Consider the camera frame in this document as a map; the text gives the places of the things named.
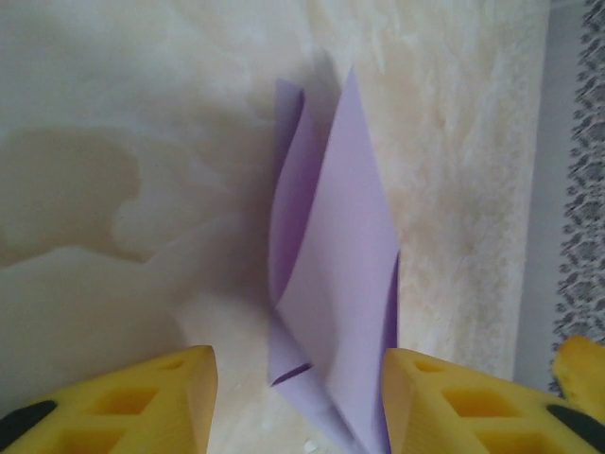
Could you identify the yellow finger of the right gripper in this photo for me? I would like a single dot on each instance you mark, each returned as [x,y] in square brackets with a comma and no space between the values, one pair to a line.
[583,373]

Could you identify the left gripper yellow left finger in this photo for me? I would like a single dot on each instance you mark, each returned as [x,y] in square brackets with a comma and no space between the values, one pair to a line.
[118,411]

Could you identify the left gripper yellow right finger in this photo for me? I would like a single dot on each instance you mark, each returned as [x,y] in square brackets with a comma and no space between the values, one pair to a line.
[472,416]

